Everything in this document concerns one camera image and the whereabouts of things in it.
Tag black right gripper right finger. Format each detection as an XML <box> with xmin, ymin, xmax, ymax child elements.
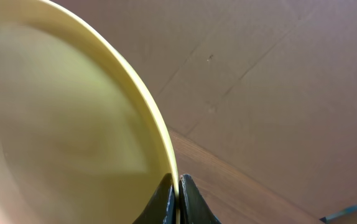
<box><xmin>179</xmin><ymin>174</ymin><xmax>221</xmax><ymax>224</ymax></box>

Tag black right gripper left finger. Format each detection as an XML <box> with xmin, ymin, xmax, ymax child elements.
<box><xmin>133</xmin><ymin>174</ymin><xmax>176</xmax><ymax>224</ymax></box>

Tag yellow plate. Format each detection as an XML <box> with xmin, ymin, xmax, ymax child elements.
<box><xmin>0</xmin><ymin>1</ymin><xmax>178</xmax><ymax>223</ymax></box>

